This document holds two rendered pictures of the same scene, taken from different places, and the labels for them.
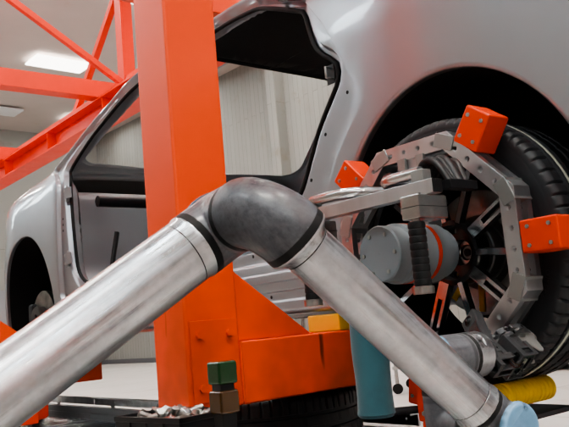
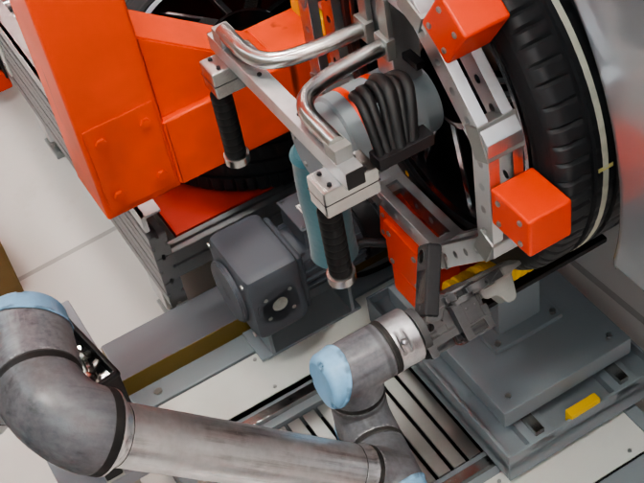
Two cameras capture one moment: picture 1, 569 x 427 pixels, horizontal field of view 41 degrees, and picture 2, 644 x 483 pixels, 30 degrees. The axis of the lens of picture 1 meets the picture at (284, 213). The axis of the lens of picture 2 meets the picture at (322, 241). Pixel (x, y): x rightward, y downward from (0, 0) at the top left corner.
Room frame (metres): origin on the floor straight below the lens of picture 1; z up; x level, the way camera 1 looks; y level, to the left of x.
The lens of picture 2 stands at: (0.35, -0.60, 2.06)
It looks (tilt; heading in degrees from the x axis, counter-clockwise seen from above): 45 degrees down; 17
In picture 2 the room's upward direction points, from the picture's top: 12 degrees counter-clockwise
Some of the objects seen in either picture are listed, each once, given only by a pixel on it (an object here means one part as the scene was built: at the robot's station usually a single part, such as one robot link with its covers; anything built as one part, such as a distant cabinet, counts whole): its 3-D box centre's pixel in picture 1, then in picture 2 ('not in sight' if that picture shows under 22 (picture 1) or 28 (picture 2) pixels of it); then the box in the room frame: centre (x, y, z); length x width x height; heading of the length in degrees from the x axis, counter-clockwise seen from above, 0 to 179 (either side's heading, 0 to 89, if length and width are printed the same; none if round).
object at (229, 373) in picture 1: (222, 372); not in sight; (1.36, 0.13, 0.64); 0.04 x 0.04 x 0.04; 39
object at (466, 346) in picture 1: (444, 360); (354, 366); (1.46, -0.28, 0.62); 0.12 x 0.09 x 0.10; 129
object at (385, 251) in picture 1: (410, 253); (366, 123); (1.76, -0.28, 0.85); 0.21 x 0.14 x 0.14; 129
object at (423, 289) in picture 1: (419, 255); (334, 241); (1.53, -0.26, 0.83); 0.04 x 0.04 x 0.16
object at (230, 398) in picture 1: (223, 401); not in sight; (1.36, 0.13, 0.59); 0.04 x 0.04 x 0.04; 39
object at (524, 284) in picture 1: (430, 252); (403, 103); (1.81, -0.34, 0.85); 0.54 x 0.07 x 0.54; 39
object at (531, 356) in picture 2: not in sight; (503, 279); (1.91, -0.47, 0.32); 0.40 x 0.30 x 0.28; 39
